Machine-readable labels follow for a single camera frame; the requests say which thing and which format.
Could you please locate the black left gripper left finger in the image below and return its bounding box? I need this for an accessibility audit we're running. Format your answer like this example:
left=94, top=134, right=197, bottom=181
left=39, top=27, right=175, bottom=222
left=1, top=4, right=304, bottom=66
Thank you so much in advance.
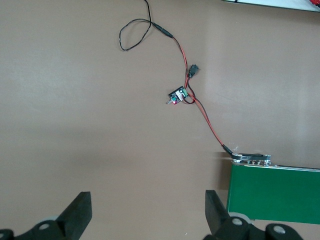
left=0, top=191, right=93, bottom=240

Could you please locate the black looped power cable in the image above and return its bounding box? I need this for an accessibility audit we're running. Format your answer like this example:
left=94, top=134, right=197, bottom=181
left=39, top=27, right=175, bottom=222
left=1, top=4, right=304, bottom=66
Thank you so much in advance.
left=118, top=0, right=174, bottom=52

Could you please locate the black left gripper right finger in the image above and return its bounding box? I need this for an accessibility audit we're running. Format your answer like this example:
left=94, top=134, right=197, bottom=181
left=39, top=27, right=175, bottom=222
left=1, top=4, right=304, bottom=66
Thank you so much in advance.
left=203, top=189, right=305, bottom=240

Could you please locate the green conveyor belt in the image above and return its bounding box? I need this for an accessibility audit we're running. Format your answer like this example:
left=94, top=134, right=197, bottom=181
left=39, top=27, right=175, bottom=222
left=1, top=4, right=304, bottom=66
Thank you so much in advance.
left=226, top=151, right=320, bottom=223

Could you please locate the red and black wire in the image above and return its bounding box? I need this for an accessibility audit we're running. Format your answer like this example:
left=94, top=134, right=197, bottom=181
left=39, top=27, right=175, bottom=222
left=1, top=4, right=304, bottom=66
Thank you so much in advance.
left=171, top=36, right=237, bottom=158

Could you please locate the black inline switch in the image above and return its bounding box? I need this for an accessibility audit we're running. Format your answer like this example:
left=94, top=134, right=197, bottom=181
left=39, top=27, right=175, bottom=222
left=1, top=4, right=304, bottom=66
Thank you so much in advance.
left=187, top=64, right=201, bottom=79

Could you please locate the small controller circuit board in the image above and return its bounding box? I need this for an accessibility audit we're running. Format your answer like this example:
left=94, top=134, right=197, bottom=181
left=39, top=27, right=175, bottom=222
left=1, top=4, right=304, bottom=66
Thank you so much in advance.
left=164, top=85, right=189, bottom=106

